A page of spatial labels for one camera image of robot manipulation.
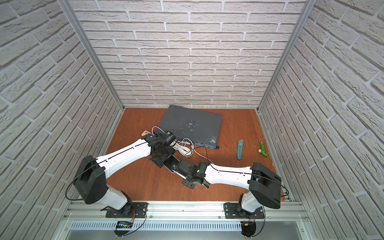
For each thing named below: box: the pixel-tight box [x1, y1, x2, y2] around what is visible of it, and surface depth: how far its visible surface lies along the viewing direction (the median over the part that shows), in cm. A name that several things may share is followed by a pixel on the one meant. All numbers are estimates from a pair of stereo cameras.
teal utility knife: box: [237, 139, 244, 160], surface depth 97 cm
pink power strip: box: [141, 130, 152, 137], surface depth 103 cm
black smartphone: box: [162, 154, 180, 174], surface depth 76 cm
